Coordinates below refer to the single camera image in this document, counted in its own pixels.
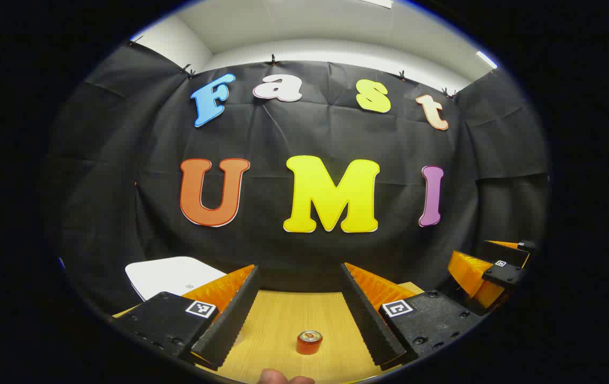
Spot white desktop garbage bin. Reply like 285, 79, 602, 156
125, 256, 228, 302

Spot wooden desktop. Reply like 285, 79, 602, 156
113, 281, 426, 384

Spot red pop can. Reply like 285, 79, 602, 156
297, 330, 324, 356

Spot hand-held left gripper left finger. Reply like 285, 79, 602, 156
111, 264, 261, 371

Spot black backdrop cloth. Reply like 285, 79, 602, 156
43, 40, 550, 315

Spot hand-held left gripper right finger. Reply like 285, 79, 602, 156
341, 262, 485, 369

